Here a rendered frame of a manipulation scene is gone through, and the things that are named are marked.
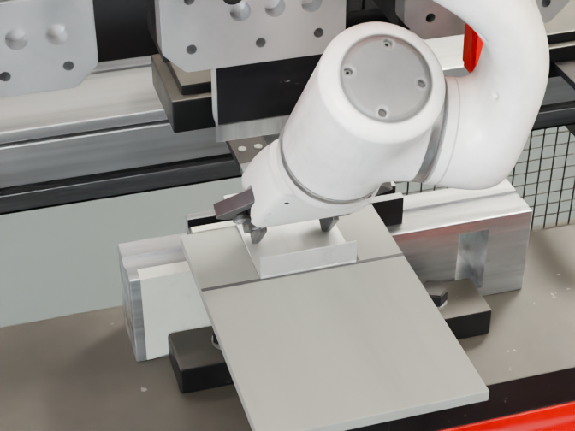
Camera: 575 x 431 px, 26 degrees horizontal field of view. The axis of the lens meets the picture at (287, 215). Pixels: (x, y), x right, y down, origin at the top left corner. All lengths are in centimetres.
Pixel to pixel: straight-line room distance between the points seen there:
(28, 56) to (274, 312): 28
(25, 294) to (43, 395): 157
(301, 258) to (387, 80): 29
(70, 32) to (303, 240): 28
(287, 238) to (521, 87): 36
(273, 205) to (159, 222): 194
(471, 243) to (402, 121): 47
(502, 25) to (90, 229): 218
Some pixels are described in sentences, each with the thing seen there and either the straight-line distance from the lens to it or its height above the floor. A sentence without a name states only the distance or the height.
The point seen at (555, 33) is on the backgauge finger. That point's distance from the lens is 140.
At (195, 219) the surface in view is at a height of 100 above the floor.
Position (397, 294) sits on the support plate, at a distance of 104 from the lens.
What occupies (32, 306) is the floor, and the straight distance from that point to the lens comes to 268.
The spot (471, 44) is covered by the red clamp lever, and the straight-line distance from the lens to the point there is 103.
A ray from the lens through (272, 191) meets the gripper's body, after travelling 94.
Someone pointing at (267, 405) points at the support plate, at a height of 100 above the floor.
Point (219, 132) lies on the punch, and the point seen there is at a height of 109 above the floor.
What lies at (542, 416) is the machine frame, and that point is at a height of 82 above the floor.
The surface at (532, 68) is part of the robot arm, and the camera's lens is 80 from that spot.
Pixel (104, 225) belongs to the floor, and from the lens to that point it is 289.
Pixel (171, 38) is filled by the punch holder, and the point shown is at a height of 121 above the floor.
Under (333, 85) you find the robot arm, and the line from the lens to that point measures 79.
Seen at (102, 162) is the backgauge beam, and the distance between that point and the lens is 134.
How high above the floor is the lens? 164
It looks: 34 degrees down
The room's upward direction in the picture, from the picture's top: straight up
